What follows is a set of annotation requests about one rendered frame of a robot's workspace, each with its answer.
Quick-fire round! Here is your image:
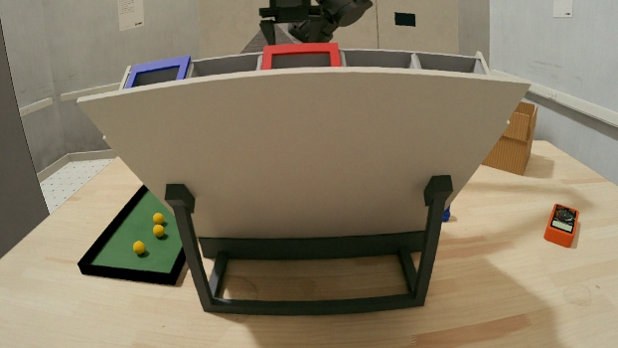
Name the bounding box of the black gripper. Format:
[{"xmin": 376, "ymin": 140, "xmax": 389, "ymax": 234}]
[{"xmin": 259, "ymin": 6, "xmax": 323, "ymax": 46}]

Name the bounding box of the white curved cover panel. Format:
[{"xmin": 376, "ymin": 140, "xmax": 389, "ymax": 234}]
[{"xmin": 77, "ymin": 49, "xmax": 532, "ymax": 261}]

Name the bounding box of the green tray with black rim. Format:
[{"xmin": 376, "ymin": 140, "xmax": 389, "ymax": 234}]
[{"xmin": 77, "ymin": 184, "xmax": 186, "ymax": 285}]

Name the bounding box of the yellow marble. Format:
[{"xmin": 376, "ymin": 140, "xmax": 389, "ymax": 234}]
[
  {"xmin": 153, "ymin": 225, "xmax": 165, "ymax": 238},
  {"xmin": 133, "ymin": 242, "xmax": 145, "ymax": 255},
  {"xmin": 153, "ymin": 213, "xmax": 164, "ymax": 225}
]

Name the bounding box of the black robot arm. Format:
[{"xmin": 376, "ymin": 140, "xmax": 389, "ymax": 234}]
[{"xmin": 270, "ymin": 0, "xmax": 373, "ymax": 44}]

